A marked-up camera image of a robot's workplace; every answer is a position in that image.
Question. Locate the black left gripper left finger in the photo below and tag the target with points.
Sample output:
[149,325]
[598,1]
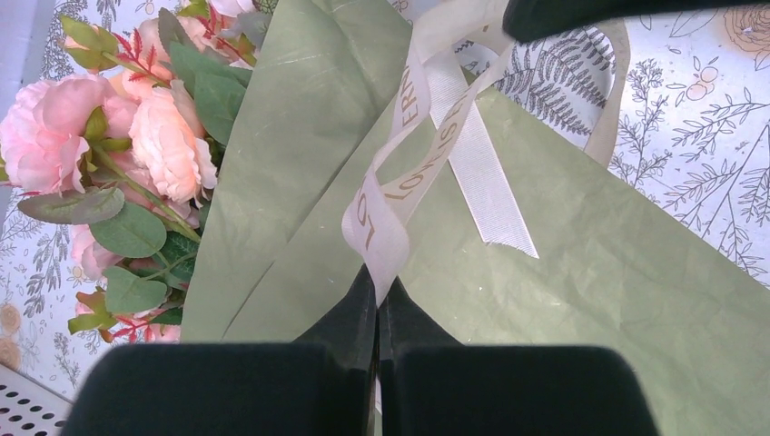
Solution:
[318,384]

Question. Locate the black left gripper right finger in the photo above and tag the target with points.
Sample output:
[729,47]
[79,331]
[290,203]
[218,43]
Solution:
[431,384]

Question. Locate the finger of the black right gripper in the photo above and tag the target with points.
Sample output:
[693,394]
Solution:
[531,20]

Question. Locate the cream ribbon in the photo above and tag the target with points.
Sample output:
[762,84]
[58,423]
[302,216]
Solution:
[433,88]

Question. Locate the olive green wrapping paper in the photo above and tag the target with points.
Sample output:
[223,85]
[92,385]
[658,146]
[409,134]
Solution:
[613,269]

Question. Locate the pink fake flower bunch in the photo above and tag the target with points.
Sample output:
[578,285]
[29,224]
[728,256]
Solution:
[127,154]

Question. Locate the white perforated plastic basket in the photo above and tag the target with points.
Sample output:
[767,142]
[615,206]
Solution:
[27,408]

